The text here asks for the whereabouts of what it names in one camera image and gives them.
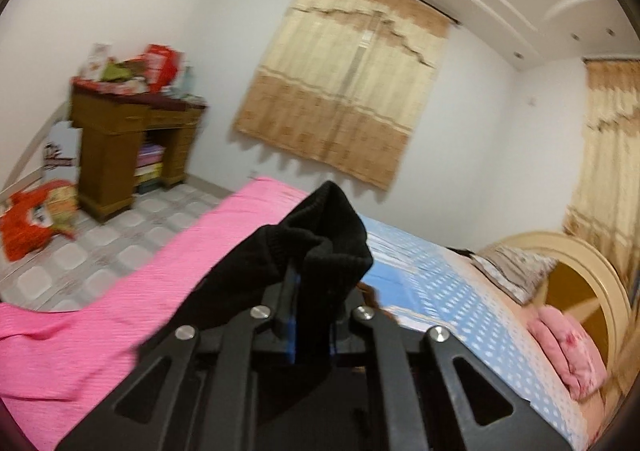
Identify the green cloth bundle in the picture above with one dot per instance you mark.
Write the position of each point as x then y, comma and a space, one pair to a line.
117, 72

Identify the black knit garment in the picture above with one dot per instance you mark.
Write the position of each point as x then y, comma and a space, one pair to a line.
325, 231

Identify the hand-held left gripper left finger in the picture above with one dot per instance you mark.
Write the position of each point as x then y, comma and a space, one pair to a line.
291, 301

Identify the white printed card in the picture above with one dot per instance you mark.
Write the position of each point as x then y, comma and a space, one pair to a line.
97, 58

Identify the wide beige patterned curtain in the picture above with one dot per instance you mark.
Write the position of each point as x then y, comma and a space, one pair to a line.
345, 81

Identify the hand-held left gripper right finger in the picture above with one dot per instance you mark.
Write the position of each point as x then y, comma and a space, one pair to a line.
352, 331

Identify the pink textured blanket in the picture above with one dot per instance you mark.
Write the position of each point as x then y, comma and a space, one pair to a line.
100, 321

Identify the brown wooden desk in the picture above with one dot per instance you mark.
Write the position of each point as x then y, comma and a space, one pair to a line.
107, 141

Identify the blue dotted bed sheet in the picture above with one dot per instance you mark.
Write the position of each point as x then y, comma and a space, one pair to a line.
475, 321

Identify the narrow beige patterned curtain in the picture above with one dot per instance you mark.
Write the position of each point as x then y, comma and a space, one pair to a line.
607, 156

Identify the red gift box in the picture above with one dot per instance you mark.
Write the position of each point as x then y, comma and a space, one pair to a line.
161, 65

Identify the white paper bag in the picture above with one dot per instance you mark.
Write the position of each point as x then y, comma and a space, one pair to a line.
62, 151

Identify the grey patterned pillow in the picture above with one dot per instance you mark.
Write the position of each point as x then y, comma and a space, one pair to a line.
515, 268

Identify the stack of folded cloths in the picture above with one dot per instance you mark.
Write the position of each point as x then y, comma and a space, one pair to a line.
149, 166

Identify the orange floral bag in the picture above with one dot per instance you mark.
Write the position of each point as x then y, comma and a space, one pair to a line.
30, 221

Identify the pink folded quilt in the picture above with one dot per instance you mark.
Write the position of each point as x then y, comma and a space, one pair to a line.
570, 351

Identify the cream round headboard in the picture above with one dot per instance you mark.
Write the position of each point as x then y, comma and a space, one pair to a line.
600, 271

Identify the light blue bag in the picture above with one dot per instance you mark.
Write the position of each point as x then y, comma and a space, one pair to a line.
186, 81

